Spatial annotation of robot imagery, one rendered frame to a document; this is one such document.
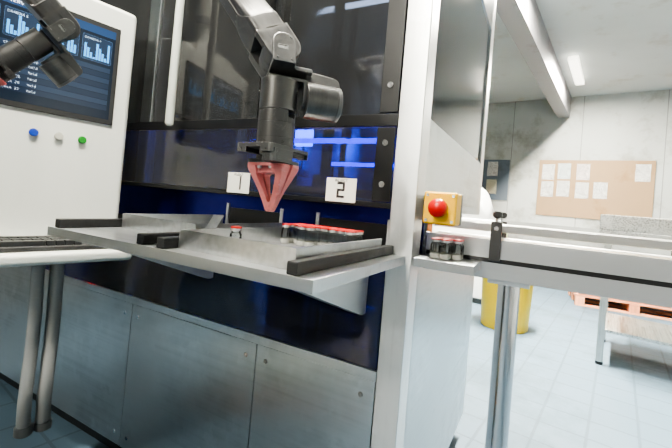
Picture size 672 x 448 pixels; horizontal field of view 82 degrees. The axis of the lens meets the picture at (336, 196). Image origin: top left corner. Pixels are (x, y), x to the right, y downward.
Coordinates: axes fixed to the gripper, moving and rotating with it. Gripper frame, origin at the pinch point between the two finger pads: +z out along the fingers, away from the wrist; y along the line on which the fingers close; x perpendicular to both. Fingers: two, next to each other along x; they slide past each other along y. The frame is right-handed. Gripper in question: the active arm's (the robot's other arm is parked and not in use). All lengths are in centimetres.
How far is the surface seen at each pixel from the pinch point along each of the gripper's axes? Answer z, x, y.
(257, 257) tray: 8.4, 2.4, 0.8
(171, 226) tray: 6.9, 36.5, 12.4
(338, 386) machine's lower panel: 44, 4, 38
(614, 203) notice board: -35, -160, 782
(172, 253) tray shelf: 9.6, 18.5, -1.9
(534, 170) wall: -93, -31, 805
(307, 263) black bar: 7.9, -7.3, 0.4
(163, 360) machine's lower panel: 54, 67, 39
